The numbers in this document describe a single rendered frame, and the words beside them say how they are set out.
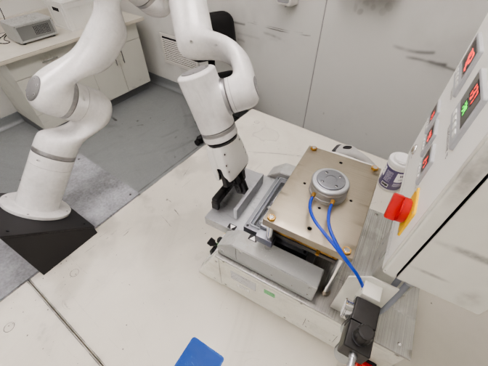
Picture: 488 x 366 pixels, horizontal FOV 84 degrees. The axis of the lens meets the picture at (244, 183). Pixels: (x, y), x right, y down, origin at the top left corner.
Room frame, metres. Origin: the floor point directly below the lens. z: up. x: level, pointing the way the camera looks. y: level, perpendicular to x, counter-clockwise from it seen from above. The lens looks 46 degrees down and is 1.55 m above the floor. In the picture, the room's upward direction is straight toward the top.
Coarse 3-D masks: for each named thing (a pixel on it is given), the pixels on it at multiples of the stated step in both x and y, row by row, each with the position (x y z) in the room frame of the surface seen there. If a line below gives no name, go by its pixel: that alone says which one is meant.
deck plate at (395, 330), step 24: (360, 240) 0.39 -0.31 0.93; (240, 264) 0.32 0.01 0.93; (360, 264) 0.32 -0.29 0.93; (336, 288) 0.26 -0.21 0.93; (336, 312) 0.21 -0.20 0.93; (384, 312) 0.21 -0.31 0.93; (408, 312) 0.21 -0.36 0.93; (384, 336) 0.16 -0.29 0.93; (408, 336) 0.16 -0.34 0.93; (408, 360) 0.12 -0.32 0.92
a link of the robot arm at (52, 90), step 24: (96, 0) 0.84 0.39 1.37; (120, 0) 0.84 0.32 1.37; (144, 0) 0.88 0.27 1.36; (96, 24) 0.81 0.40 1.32; (120, 24) 0.83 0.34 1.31; (96, 48) 0.79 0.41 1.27; (120, 48) 0.83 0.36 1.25; (48, 72) 0.73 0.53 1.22; (72, 72) 0.74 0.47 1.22; (96, 72) 0.78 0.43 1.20; (48, 96) 0.68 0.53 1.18; (72, 96) 0.72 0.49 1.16
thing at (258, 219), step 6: (282, 180) 0.54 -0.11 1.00; (276, 186) 0.51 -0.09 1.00; (282, 186) 0.51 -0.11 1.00; (270, 192) 0.49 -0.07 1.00; (276, 192) 0.49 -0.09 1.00; (270, 198) 0.47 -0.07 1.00; (264, 204) 0.45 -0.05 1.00; (270, 204) 0.45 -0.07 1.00; (264, 210) 0.43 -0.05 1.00; (258, 216) 0.41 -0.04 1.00; (252, 222) 0.39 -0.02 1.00; (258, 222) 0.39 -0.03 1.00
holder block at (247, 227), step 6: (276, 180) 0.54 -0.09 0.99; (264, 198) 0.48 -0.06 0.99; (258, 210) 0.44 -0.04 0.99; (252, 216) 0.42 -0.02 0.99; (246, 222) 0.40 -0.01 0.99; (246, 228) 0.38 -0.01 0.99; (252, 228) 0.38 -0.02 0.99; (252, 234) 0.37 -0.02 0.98; (276, 240) 0.35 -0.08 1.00; (282, 246) 0.33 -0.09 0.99; (288, 246) 0.33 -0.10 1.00; (288, 252) 0.33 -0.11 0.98; (294, 252) 0.32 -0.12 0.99; (300, 252) 0.32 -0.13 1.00; (306, 252) 0.32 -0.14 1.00
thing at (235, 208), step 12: (252, 180) 0.57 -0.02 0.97; (264, 180) 0.57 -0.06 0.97; (228, 192) 0.52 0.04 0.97; (252, 192) 0.50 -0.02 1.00; (264, 192) 0.52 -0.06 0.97; (228, 204) 0.48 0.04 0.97; (240, 204) 0.44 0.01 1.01; (252, 204) 0.48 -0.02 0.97; (216, 216) 0.43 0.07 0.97; (228, 216) 0.43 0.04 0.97; (240, 216) 0.43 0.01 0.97; (216, 228) 0.42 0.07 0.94; (228, 228) 0.40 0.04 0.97; (240, 228) 0.40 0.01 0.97
